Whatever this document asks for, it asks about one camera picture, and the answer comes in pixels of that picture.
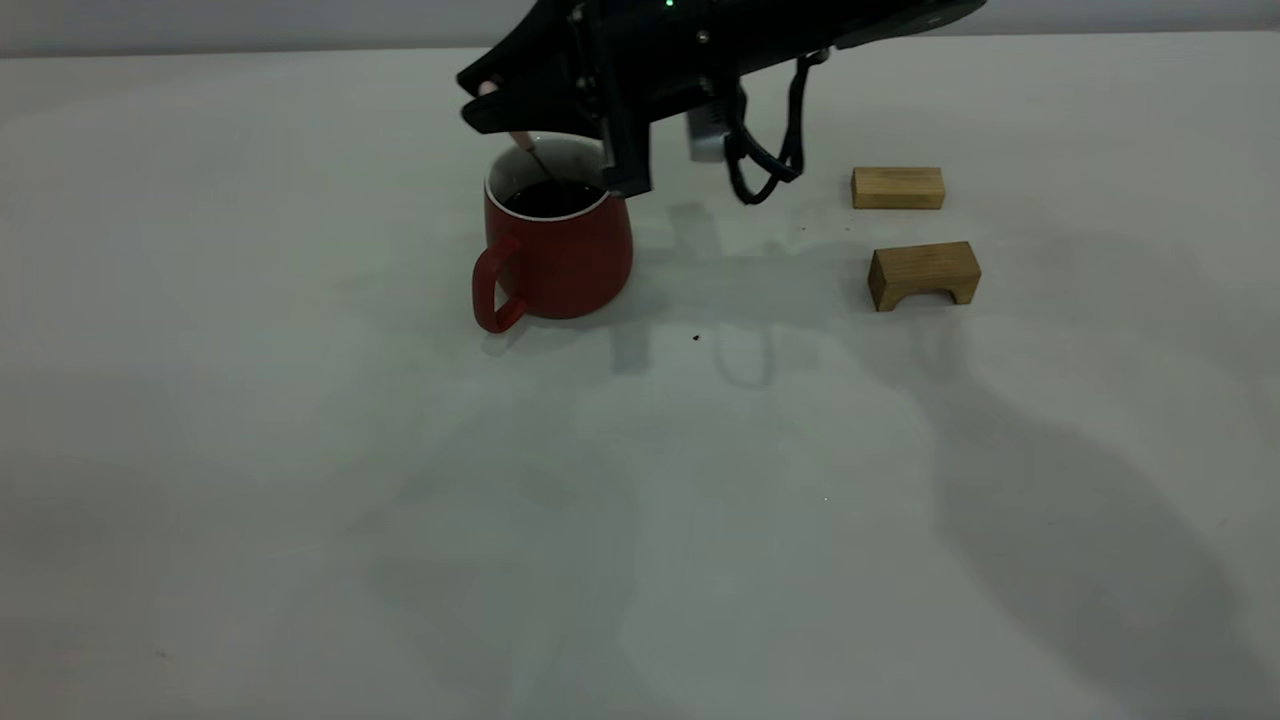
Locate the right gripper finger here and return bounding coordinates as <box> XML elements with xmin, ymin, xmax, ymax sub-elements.
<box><xmin>461</xmin><ymin>95</ymin><xmax>607</xmax><ymax>139</ymax></box>
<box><xmin>456</xmin><ymin>0</ymin><xmax>601</xmax><ymax>103</ymax></box>

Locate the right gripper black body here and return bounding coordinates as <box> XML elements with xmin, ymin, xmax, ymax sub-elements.
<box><xmin>575</xmin><ymin>0</ymin><xmax>836</xmax><ymax>199</ymax></box>

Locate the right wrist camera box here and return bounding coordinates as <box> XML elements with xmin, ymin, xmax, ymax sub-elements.
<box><xmin>687</xmin><ymin>98</ymin><xmax>733</xmax><ymax>164</ymax></box>

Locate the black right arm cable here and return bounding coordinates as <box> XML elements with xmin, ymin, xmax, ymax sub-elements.
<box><xmin>724</xmin><ymin>48</ymin><xmax>833</xmax><ymax>207</ymax></box>

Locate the pink handled metal spoon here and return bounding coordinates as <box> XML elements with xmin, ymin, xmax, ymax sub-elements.
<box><xmin>479</xmin><ymin>82</ymin><xmax>550</xmax><ymax>187</ymax></box>

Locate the rectangular wooden block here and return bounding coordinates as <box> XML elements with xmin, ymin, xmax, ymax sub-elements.
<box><xmin>851</xmin><ymin>167</ymin><xmax>945</xmax><ymax>211</ymax></box>

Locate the red ceramic cup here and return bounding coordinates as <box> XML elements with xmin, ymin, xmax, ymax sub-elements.
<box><xmin>472</xmin><ymin>133</ymin><xmax>634</xmax><ymax>335</ymax></box>

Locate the arched wooden block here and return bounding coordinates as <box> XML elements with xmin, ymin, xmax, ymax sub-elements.
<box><xmin>867</xmin><ymin>241</ymin><xmax>982</xmax><ymax>313</ymax></box>

